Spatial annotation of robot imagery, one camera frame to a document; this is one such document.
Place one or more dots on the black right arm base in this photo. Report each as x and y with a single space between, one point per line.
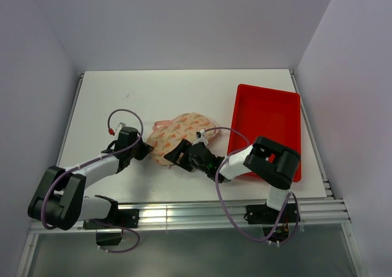
262 214

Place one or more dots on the floral mesh laundry bag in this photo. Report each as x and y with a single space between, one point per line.
167 134

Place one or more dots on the red plastic tray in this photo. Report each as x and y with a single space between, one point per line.
263 112

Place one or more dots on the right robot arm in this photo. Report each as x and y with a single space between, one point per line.
274 163

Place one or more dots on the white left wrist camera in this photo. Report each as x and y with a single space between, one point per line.
119 127

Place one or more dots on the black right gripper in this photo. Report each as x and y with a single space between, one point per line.
174 154

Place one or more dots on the aluminium frame rail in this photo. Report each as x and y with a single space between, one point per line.
210 215

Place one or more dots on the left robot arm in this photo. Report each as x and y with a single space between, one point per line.
59 200

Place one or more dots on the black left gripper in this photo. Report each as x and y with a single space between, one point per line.
146 149

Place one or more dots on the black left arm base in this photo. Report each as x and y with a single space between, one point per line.
110 233

